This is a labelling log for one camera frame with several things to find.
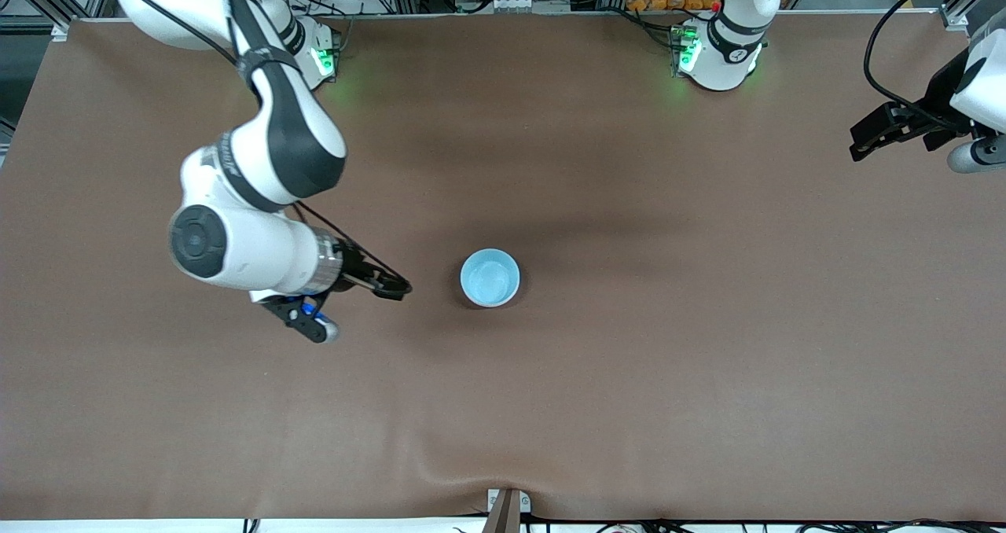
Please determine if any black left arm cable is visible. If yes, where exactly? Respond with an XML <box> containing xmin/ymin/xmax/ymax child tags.
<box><xmin>863</xmin><ymin>0</ymin><xmax>975</xmax><ymax>117</ymax></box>

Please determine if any brown table mat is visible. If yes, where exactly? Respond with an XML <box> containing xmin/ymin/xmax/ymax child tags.
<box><xmin>0</xmin><ymin>10</ymin><xmax>1006</xmax><ymax>523</ymax></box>

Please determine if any light blue bowl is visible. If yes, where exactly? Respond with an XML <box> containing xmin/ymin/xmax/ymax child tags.
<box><xmin>460</xmin><ymin>248</ymin><xmax>521</xmax><ymax>308</ymax></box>

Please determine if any metal table clamp bracket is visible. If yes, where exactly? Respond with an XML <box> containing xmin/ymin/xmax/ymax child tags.
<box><xmin>486</xmin><ymin>487</ymin><xmax>532</xmax><ymax>533</ymax></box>

